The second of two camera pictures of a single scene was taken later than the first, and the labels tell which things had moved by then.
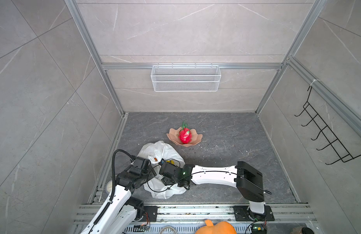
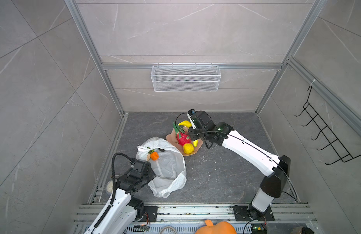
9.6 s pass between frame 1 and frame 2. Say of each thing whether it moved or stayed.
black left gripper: stayed
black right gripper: moved
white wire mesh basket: stayed
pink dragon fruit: moved
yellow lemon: moved
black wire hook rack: stayed
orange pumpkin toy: stayed
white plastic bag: moved
